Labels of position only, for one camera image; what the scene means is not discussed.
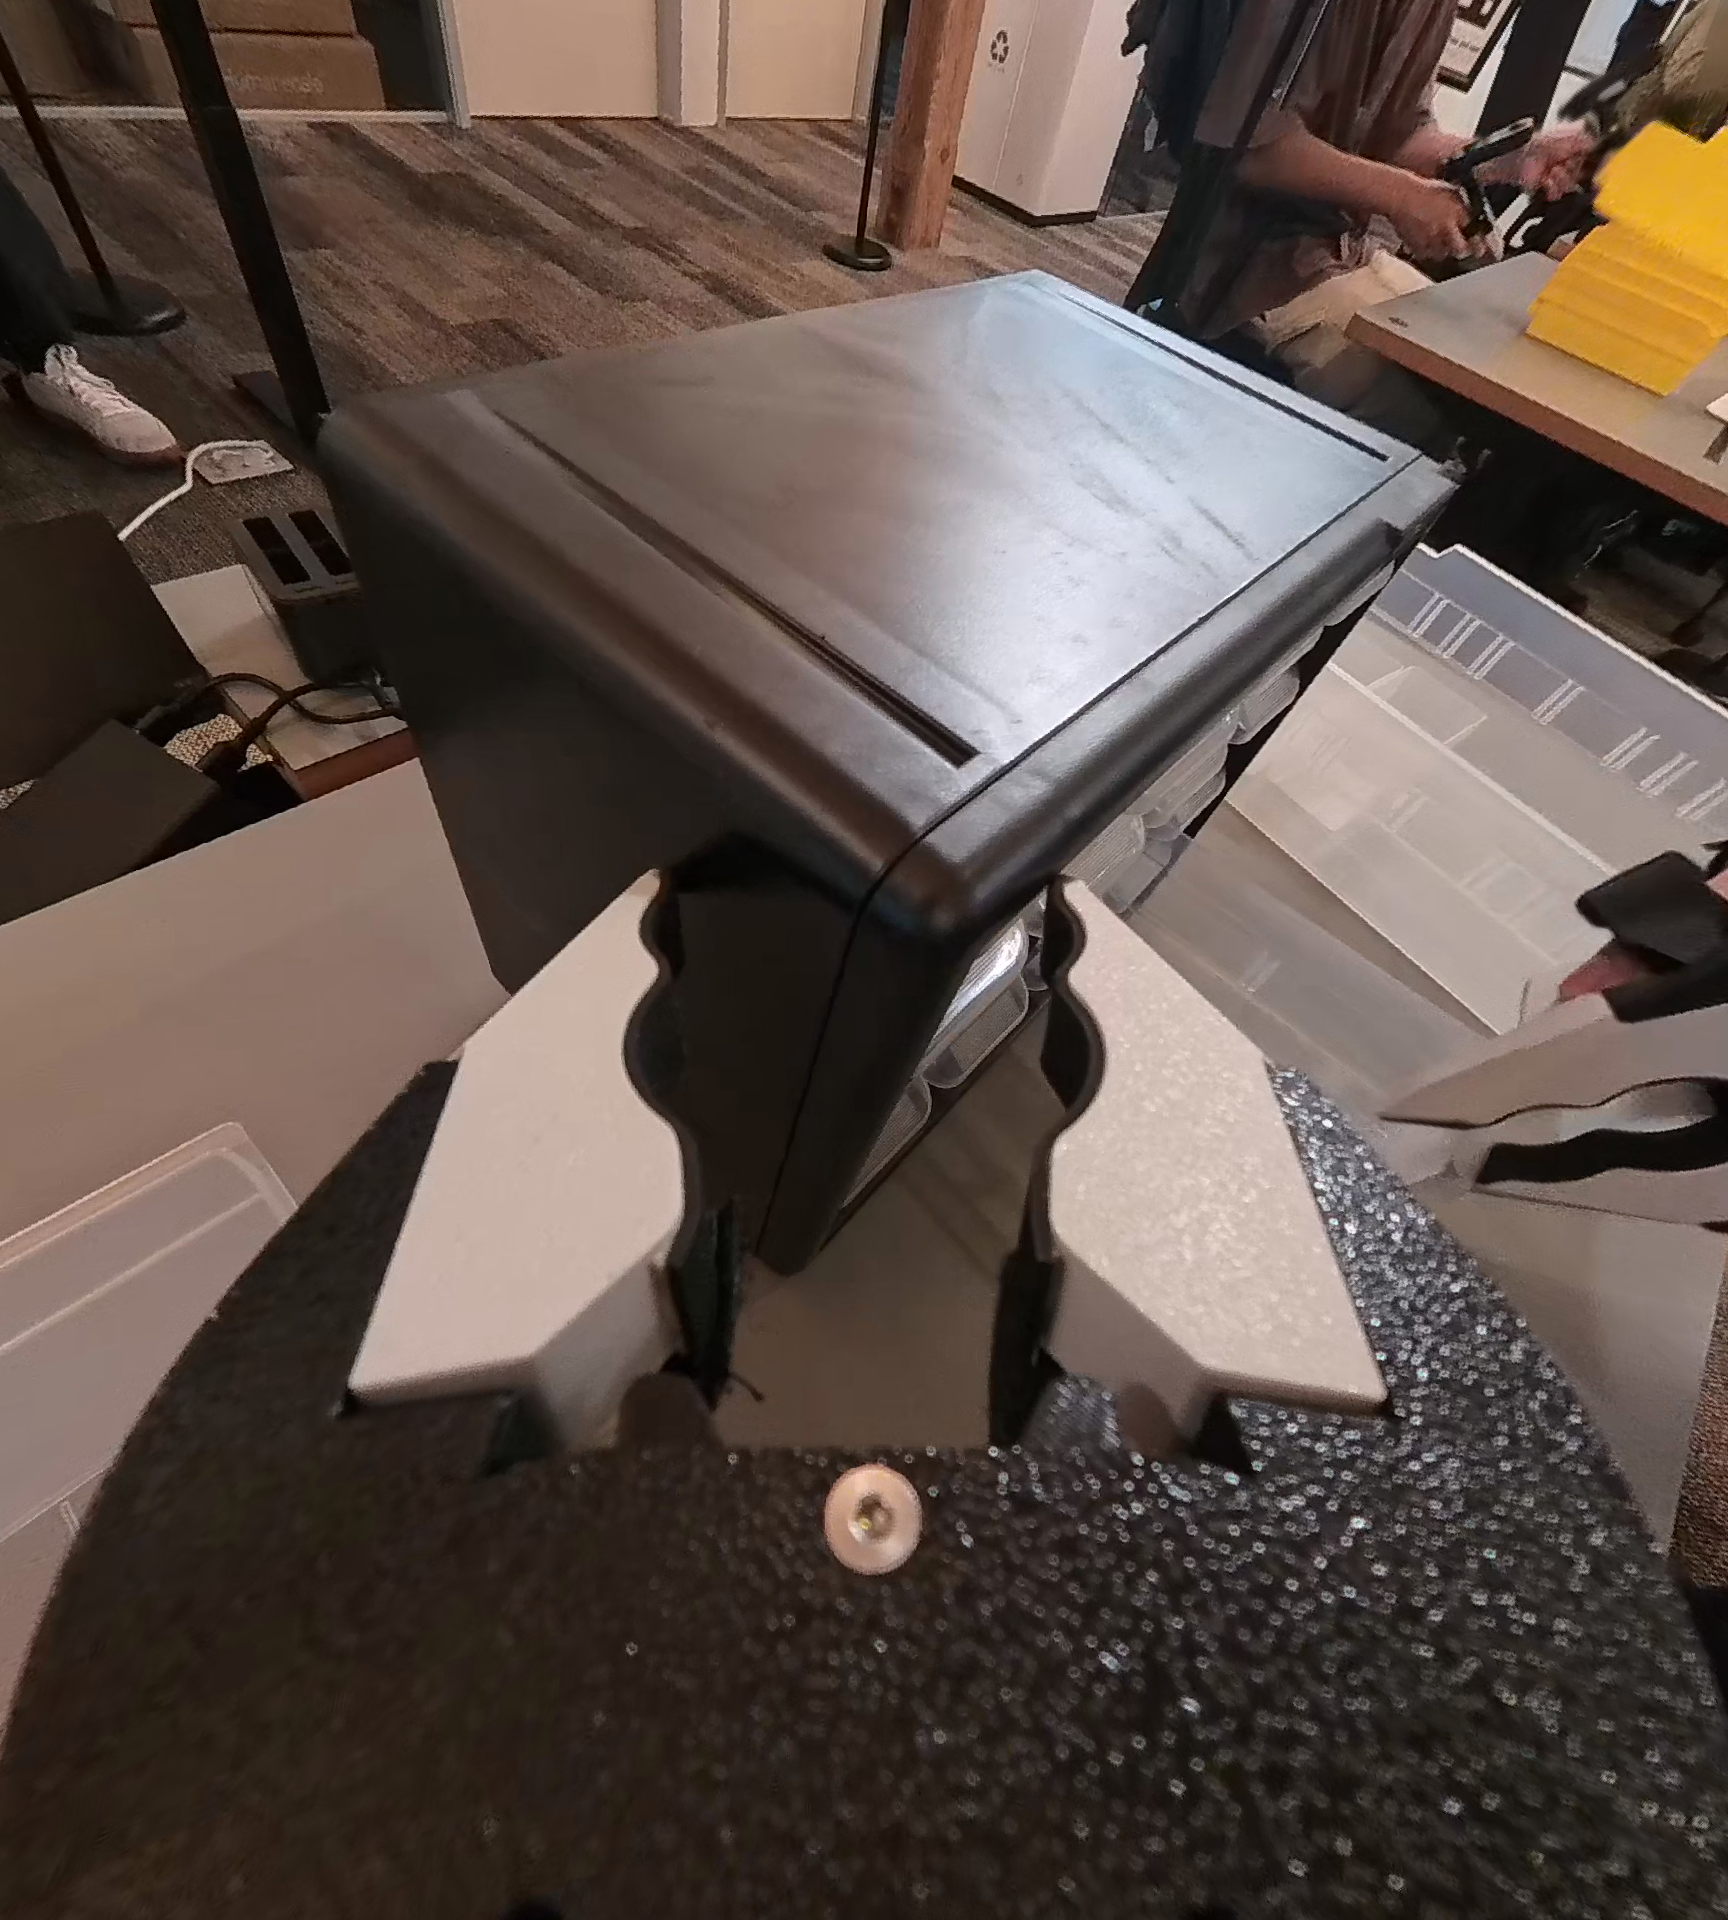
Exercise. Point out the black power adapter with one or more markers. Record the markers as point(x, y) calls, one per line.
point(84, 817)

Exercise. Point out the grey table with wood edge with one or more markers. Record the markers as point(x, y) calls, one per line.
point(1495, 359)

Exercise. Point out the white recycling bin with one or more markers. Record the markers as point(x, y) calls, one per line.
point(1022, 105)

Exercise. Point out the stack of yellow bins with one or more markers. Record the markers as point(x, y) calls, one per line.
point(1645, 299)

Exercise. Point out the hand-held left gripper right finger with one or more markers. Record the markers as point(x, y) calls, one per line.
point(1195, 1200)

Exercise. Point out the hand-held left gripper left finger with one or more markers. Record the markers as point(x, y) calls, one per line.
point(534, 1200)

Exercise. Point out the cardboard boxes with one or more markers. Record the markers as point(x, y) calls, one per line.
point(278, 67)

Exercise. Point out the black drawer cabinet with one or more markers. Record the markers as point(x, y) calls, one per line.
point(880, 493)

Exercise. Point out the black case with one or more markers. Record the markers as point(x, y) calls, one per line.
point(24, 644)

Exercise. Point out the clear plastic storage bin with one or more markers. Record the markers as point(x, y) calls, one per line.
point(1479, 749)

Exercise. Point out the wooden post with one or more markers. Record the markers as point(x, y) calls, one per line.
point(931, 119)

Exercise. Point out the black battery charger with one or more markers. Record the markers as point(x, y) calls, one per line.
point(324, 614)

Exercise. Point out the set of clear small drawers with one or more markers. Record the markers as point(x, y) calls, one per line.
point(1179, 809)

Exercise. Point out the clear plastic lid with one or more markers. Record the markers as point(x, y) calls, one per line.
point(54, 1348)

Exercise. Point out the white low board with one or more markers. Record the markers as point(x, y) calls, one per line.
point(227, 628)

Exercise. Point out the thin stanchion with round base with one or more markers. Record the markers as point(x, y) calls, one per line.
point(858, 251)
point(130, 309)

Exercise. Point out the floor outlet plate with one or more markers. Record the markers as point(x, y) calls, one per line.
point(247, 460)

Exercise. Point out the black stand pole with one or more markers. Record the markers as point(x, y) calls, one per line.
point(227, 194)

